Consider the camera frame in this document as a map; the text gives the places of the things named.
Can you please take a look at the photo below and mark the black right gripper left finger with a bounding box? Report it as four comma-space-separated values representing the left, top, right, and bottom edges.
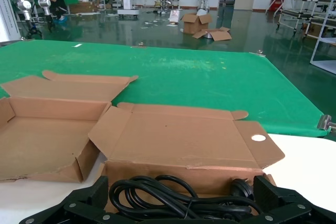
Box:
18, 175, 137, 224

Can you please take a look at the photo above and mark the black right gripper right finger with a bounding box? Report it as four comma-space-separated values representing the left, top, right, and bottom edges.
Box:
241, 175, 336, 224

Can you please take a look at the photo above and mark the black power cable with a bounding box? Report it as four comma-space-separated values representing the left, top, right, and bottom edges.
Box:
230, 178, 255, 199
109, 175, 263, 221

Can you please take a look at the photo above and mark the open brown cardboard box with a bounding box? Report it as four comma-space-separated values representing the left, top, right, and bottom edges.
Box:
88, 102, 286, 221
0, 70, 139, 184

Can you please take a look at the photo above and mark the green felt cloth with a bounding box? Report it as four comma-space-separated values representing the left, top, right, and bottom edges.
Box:
0, 39, 332, 137

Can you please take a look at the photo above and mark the flattened cardboard carton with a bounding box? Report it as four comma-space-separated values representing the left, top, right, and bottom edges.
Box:
192, 27, 233, 42

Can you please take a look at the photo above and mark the closed cardboard carton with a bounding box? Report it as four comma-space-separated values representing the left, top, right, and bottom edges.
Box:
69, 1, 97, 15

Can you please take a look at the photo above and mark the white printed panel stand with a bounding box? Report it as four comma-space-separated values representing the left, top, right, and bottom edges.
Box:
0, 0, 21, 43

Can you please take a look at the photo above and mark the open cardboard carton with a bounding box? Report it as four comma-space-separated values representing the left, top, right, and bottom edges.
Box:
180, 13, 213, 35

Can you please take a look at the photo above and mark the white printed sign board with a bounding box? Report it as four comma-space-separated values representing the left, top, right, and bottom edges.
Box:
169, 9, 181, 23

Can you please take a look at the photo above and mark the white shelf frame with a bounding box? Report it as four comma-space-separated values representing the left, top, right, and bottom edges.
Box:
309, 0, 336, 76

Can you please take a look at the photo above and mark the pipe frame roller rack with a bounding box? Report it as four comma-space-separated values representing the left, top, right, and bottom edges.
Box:
276, 0, 336, 39

